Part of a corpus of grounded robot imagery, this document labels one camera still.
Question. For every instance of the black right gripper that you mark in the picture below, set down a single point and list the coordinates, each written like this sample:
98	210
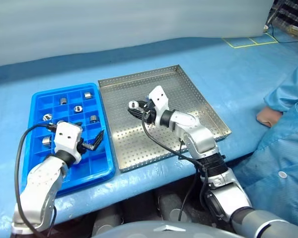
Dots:
149	112

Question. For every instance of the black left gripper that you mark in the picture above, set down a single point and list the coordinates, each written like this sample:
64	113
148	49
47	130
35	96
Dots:
84	147

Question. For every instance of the person's blue sleeved forearm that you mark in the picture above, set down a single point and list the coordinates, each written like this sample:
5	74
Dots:
290	91

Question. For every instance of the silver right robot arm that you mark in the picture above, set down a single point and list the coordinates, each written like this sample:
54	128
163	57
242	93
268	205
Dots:
201	141

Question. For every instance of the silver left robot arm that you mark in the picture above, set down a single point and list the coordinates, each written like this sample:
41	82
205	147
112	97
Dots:
39	178

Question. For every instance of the blue compartment tray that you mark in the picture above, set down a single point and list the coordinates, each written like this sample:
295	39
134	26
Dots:
99	161

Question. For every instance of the dark storage shelf rack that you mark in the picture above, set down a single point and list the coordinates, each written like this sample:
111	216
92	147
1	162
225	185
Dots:
293	17

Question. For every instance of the person's bare hand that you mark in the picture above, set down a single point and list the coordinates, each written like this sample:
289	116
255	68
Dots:
268	117

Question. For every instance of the perforated stainless steel tray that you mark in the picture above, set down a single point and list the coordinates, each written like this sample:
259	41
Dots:
129	138

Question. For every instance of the white foam backdrop sheet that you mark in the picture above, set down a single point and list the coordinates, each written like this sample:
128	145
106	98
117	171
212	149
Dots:
114	24

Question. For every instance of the dark grey rounded shape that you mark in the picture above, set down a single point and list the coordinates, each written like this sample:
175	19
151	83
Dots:
172	205
106	220

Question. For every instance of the blue foam table cover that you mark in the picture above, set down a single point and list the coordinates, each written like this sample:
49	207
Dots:
226	74

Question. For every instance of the grey robot torso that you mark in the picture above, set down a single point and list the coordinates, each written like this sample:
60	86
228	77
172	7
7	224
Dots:
151	230

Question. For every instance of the small white cap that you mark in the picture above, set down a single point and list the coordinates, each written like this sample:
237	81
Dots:
265	26

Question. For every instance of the person in blue coat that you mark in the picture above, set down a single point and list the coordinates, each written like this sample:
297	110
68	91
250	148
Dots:
275	173

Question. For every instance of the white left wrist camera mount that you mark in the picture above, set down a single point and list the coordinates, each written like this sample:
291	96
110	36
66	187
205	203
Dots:
67	136

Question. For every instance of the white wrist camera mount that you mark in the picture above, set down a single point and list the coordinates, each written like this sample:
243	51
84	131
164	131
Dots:
67	136
159	98

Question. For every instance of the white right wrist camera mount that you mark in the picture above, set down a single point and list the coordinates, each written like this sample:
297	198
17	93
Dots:
159	98

